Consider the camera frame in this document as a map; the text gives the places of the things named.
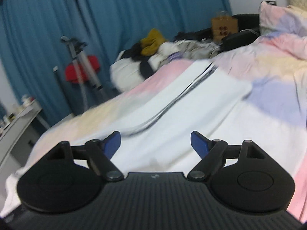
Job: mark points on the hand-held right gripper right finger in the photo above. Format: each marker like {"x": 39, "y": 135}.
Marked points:
{"x": 199, "y": 144}

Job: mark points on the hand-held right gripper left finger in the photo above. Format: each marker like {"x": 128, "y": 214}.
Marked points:
{"x": 112, "y": 143}

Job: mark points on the white striped garment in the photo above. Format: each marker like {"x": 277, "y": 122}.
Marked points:
{"x": 191, "y": 107}

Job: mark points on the pile of mixed clothes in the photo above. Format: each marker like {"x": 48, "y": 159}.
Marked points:
{"x": 165, "y": 55}

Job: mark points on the pastel checked bed blanket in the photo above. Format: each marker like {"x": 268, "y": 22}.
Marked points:
{"x": 268, "y": 105}

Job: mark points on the silver tripod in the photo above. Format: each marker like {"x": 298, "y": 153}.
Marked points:
{"x": 82, "y": 62}

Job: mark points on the white desk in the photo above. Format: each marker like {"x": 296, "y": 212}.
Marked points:
{"x": 16, "y": 127}

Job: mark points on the mustard yellow garment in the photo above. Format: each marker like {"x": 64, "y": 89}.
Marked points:
{"x": 151, "y": 43}

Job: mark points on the black chair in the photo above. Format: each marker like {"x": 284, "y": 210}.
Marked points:
{"x": 239, "y": 32}

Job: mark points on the brown paper bag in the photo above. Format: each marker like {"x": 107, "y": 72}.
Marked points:
{"x": 224, "y": 27}

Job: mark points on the blue curtain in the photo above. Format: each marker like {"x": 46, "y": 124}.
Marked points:
{"x": 72, "y": 28}

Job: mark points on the pastel checked pillow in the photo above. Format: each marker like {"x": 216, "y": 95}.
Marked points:
{"x": 281, "y": 19}

